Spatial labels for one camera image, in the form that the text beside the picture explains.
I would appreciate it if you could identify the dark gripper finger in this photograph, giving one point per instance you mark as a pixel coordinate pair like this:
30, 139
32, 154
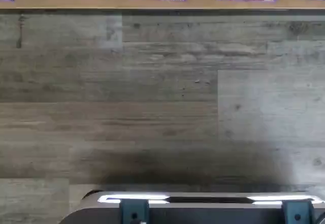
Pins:
298, 212
134, 212

